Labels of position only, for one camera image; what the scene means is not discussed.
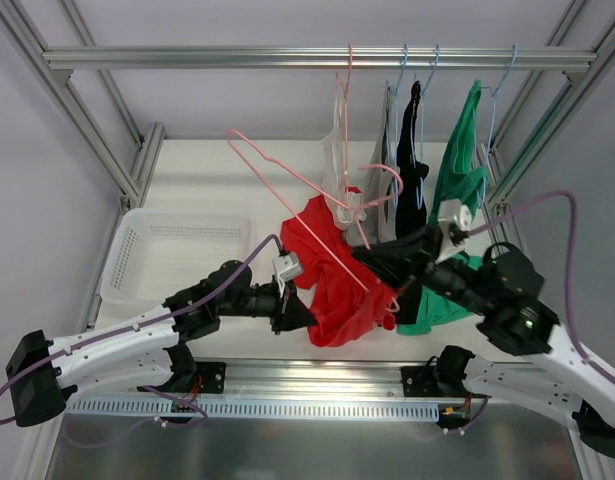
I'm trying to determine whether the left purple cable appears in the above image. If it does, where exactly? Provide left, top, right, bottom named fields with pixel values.
left=0, top=233, right=288, bottom=426

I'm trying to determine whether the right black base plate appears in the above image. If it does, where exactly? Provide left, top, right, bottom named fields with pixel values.
left=400, top=365, right=443, bottom=398

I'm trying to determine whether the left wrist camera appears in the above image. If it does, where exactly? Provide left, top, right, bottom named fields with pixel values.
left=272, top=252, right=304, bottom=294

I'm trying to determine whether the blue hanger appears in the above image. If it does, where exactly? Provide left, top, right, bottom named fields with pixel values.
left=385, top=43, right=411, bottom=204
left=412, top=44, right=440, bottom=210
left=477, top=44, right=519, bottom=209

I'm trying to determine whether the white tank top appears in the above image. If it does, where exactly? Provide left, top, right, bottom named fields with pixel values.
left=321, top=88, right=366, bottom=231

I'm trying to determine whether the pink hanger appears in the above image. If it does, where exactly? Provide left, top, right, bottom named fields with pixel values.
left=339, top=44, right=370, bottom=249
left=226, top=128, right=406, bottom=314

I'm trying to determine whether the aluminium hanging rail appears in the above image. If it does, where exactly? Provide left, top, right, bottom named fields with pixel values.
left=42, top=46, right=597, bottom=72

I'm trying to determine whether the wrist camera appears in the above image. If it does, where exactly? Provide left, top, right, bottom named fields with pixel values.
left=272, top=252, right=304, bottom=294
left=435, top=199, right=473, bottom=264

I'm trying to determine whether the white slotted cable duct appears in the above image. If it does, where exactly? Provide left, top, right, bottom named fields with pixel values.
left=69, top=395, right=440, bottom=423

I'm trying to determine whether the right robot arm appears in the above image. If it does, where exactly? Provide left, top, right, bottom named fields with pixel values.
left=352, top=225, right=615, bottom=459

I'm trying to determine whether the aluminium front rail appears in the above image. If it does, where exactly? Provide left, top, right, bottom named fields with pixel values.
left=44, top=357, right=586, bottom=405

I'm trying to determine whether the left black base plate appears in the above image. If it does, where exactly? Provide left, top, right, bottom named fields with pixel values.
left=190, top=361, right=227, bottom=395

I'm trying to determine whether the red tank top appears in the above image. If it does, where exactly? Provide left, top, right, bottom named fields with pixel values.
left=280, top=195, right=396, bottom=348

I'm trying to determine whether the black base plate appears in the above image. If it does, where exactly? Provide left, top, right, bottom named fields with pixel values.
left=190, top=361, right=227, bottom=395
left=400, top=365, right=443, bottom=398

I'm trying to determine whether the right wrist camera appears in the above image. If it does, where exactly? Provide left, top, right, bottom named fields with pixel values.
left=435, top=199, right=473, bottom=264

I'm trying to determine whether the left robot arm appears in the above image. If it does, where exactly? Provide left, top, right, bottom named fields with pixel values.
left=6, top=254, right=316, bottom=427

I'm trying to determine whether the black tank top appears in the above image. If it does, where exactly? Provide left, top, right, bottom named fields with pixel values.
left=373, top=81, right=429, bottom=330

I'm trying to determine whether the white plastic basket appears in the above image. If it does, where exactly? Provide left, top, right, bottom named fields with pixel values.
left=100, top=208, right=256, bottom=312

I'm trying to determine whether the grey tank top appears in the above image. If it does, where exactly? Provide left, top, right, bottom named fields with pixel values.
left=345, top=84, right=401, bottom=249

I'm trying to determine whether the green tank top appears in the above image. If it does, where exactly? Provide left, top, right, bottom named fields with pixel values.
left=396, top=80, right=485, bottom=336

